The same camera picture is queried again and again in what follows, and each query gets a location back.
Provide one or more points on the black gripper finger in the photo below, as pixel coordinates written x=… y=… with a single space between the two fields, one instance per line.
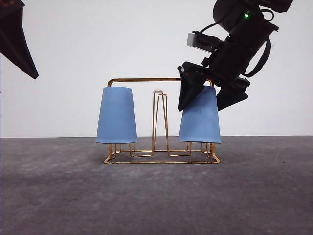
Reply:
x=13 y=42

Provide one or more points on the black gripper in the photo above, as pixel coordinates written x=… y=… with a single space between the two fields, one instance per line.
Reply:
x=227 y=65

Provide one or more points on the blue ribbed plastic cup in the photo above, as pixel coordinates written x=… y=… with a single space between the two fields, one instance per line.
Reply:
x=116 y=120
x=200 y=121

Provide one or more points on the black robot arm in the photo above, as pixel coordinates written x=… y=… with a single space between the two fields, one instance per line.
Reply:
x=228 y=12

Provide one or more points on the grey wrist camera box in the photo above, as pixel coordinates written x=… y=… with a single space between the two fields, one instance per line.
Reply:
x=202 y=41

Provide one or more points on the black camera cable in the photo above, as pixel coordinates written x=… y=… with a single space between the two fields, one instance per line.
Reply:
x=264 y=60

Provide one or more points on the gold wire cup rack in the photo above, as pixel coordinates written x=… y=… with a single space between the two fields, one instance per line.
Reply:
x=160 y=152

